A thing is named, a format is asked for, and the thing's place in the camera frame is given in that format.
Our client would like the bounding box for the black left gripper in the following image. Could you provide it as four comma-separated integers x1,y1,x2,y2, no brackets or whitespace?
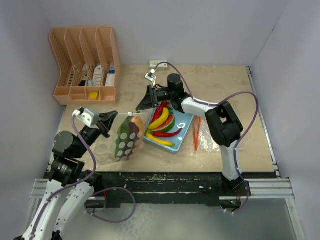
73,109,117,158

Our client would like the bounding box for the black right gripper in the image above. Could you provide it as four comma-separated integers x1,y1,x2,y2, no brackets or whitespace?
136,85,175,112

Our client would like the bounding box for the green leafy vegetable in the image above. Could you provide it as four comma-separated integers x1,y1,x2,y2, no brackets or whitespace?
114,116,132,161

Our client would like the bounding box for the clear polka dot zip bag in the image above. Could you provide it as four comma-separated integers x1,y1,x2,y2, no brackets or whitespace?
93,112,148,167

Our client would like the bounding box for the orange purple papaya slice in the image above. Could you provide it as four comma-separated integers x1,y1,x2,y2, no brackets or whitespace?
127,116,145,157

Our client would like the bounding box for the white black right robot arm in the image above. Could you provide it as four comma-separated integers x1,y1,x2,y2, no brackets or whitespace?
135,72,244,196

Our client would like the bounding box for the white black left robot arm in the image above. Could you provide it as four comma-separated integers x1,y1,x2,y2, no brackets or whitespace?
19,107,118,240

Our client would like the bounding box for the clear bag with orange zipper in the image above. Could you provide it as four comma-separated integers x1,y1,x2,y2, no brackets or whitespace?
192,116,220,153

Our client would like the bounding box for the red chili pepper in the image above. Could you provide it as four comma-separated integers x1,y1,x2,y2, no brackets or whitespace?
151,101,168,123
151,128,183,138

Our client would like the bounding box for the yellow banana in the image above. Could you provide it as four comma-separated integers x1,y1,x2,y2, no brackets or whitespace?
145,132,175,147
148,107,170,130

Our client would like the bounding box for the yellow block in organizer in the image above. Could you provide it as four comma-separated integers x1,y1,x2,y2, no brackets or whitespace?
89,92,99,100

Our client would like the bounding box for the watermelon slice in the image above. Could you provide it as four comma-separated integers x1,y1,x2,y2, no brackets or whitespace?
152,114,175,133

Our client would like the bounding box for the green and white small box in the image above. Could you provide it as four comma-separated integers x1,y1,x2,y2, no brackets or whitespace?
149,60,168,71

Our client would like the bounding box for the white blue box in organizer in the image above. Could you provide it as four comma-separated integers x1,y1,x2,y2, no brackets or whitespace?
105,62,116,87

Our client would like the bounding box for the light blue plastic basket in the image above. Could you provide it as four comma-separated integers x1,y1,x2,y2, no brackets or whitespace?
143,102,194,154

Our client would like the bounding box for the white bottle in organizer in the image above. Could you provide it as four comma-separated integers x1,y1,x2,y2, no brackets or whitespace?
92,65,103,87

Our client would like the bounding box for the peach plastic file organizer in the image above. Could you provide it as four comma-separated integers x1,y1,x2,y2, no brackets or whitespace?
49,27,122,106

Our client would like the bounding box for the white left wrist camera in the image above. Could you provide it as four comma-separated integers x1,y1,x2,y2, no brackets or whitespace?
72,107,100,129

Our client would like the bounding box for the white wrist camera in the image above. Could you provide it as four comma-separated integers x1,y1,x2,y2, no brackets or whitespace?
144,69,156,87
72,107,100,129

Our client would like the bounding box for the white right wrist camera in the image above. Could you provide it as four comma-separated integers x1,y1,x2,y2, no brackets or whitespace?
144,69,156,87

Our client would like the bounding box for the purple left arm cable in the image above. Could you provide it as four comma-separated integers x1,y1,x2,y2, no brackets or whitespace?
27,114,98,240

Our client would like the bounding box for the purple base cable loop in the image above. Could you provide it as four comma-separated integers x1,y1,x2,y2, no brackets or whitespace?
83,187,137,224

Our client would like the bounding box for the black aluminium base frame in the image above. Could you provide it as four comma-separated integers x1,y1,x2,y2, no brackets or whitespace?
29,171,306,240

